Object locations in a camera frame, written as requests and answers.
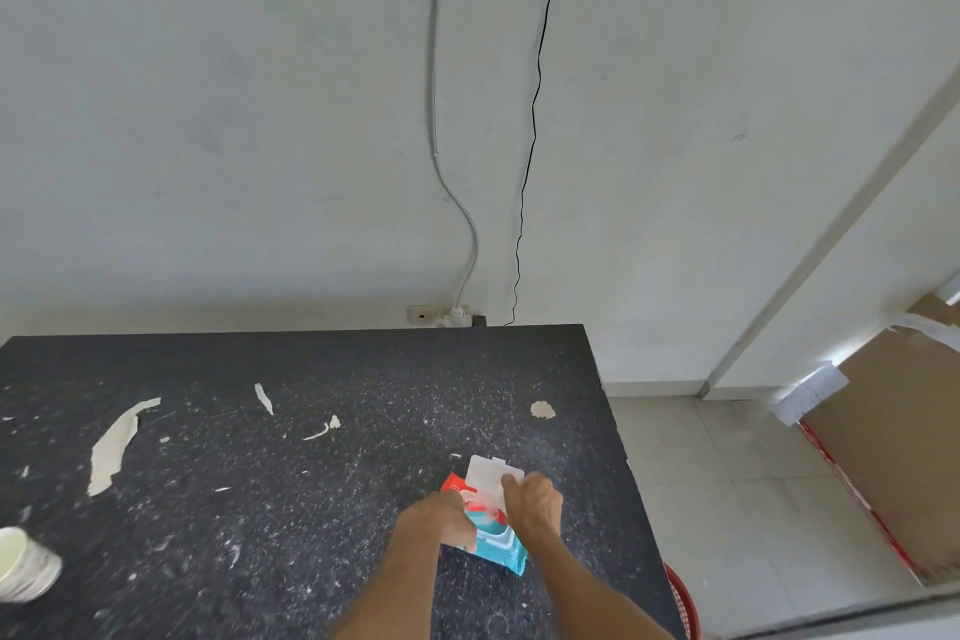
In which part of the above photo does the person's left hand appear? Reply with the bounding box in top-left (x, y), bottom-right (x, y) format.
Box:
top-left (391, 489), bottom-right (479, 554)

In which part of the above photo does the person's right hand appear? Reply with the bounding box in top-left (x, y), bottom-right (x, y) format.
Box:
top-left (500, 472), bottom-right (564, 542)

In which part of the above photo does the teal wet wipes pack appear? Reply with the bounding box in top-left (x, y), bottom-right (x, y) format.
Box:
top-left (438, 455), bottom-right (529, 578)

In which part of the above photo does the person's left forearm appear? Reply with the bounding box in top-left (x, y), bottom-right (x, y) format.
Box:
top-left (327, 534), bottom-right (444, 640)

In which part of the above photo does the person's right forearm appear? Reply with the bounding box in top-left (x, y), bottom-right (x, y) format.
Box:
top-left (525, 527), bottom-right (676, 640)

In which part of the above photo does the red plastic stool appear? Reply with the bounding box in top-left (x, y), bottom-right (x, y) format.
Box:
top-left (663, 563), bottom-right (702, 640)

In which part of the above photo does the brown cardboard box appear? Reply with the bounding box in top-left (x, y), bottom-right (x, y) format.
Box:
top-left (796, 293), bottom-right (960, 588)

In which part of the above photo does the white paper cup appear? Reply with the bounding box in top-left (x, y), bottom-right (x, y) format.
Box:
top-left (0, 527), bottom-right (63, 604)

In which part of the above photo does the white wall socket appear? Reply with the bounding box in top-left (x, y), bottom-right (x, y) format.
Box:
top-left (407, 305), bottom-right (474, 327)

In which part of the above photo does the black thin cable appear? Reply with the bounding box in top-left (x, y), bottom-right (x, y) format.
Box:
top-left (502, 0), bottom-right (559, 327)

